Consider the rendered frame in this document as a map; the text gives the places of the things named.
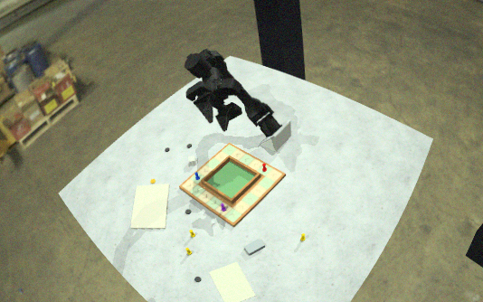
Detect orange wooden board frame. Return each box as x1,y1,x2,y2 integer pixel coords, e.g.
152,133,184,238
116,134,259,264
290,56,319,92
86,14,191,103
179,143,286,227

